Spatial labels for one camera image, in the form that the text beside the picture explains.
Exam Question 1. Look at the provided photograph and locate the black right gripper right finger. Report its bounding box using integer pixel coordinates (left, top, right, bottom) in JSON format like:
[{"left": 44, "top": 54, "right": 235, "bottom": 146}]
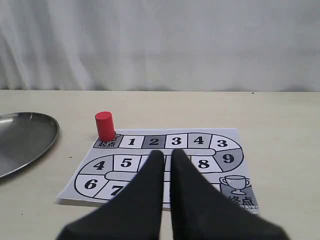
[{"left": 170, "top": 149, "right": 289, "bottom": 240}]

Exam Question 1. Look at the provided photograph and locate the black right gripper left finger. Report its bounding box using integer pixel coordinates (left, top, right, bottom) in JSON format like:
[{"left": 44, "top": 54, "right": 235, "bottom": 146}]
[{"left": 57, "top": 150, "right": 164, "bottom": 240}]

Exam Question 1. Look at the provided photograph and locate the red cylinder game piece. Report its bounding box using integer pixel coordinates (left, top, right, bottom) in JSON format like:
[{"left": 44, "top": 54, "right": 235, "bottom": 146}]
[{"left": 95, "top": 111, "right": 116, "bottom": 142}]

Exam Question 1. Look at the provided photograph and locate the printed paper game board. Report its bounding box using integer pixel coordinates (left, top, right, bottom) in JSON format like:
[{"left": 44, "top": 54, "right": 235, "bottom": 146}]
[{"left": 56, "top": 128, "right": 261, "bottom": 215}]

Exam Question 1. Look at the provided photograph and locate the round stainless steel plate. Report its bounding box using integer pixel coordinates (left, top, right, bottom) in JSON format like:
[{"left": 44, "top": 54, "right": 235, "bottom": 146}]
[{"left": 0, "top": 112, "right": 60, "bottom": 178}]

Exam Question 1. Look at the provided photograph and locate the white backdrop curtain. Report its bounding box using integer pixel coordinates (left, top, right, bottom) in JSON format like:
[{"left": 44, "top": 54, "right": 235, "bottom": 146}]
[{"left": 0, "top": 0, "right": 320, "bottom": 92}]

